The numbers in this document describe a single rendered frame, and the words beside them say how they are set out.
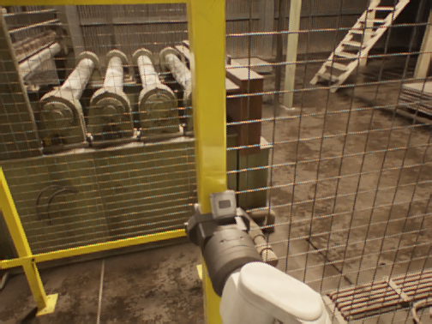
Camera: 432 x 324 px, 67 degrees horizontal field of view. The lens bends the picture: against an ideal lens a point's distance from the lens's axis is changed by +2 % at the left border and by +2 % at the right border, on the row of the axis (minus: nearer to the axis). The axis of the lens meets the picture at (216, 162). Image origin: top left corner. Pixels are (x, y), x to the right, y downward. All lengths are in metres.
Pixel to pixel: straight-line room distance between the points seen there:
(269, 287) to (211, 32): 0.37
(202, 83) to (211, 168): 0.15
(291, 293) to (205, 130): 0.28
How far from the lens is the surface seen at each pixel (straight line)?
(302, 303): 0.45
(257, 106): 2.37
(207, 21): 0.52
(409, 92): 6.46
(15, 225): 2.23
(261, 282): 0.45
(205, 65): 0.52
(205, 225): 0.59
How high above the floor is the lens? 1.81
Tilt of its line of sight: 26 degrees down
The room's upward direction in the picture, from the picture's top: 2 degrees counter-clockwise
